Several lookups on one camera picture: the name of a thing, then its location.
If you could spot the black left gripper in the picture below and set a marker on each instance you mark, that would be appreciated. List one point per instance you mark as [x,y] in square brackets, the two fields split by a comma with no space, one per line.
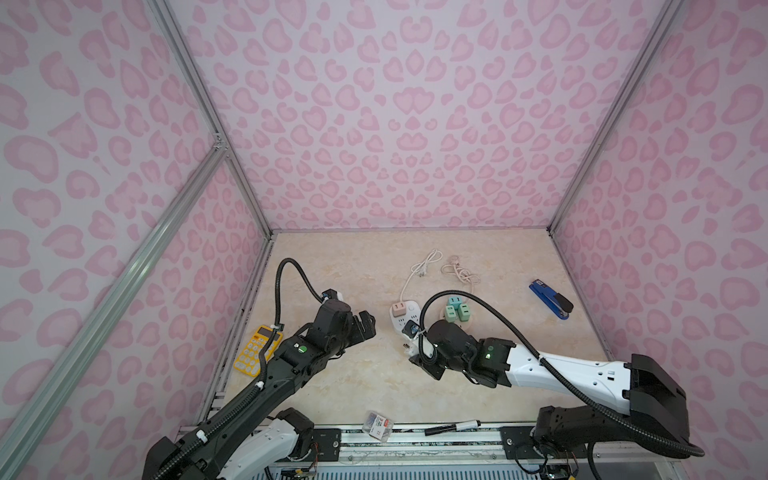
[358,326]

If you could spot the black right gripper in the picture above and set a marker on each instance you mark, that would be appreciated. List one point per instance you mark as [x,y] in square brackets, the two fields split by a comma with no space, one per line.
[418,360]

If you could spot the pink charger plug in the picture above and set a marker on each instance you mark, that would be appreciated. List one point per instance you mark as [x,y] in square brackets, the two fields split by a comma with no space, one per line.
[399,309]

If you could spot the green charger plug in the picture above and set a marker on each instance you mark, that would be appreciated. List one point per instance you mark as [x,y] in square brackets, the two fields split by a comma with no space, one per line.
[451,314]
[463,312]

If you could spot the teal dual USB charger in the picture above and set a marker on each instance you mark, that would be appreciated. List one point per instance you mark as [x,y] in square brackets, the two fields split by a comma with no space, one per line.
[454,301]

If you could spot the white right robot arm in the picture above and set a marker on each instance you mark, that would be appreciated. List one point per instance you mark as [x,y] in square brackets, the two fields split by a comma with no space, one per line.
[635,401]

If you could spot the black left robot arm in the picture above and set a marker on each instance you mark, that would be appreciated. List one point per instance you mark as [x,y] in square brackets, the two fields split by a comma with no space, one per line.
[251,432]

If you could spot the white square power strip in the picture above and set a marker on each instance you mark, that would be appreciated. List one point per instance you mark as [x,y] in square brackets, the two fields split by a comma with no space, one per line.
[413,313]

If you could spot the black marker pen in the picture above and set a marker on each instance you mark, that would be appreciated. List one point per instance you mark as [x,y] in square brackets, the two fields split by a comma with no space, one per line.
[453,427]

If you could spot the small clear plastic box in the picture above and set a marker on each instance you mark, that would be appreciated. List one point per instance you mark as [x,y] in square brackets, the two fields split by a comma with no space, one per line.
[378,426]

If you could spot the yellow calculator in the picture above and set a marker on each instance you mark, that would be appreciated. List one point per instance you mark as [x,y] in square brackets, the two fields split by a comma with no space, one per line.
[247,361]

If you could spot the blue stapler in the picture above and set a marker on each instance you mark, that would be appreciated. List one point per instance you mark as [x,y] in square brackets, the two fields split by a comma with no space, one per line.
[559,305]

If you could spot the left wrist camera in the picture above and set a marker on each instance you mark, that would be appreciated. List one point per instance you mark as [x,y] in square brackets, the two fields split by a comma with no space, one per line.
[331,295]

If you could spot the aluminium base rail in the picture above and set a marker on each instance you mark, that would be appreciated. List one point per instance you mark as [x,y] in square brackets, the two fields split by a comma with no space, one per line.
[491,451]

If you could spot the aluminium diagonal frame bar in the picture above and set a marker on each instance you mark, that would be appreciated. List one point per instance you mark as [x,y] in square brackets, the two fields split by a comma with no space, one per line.
[36,417]

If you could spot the aluminium frame post left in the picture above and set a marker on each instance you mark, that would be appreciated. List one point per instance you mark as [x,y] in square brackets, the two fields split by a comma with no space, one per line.
[179,47]

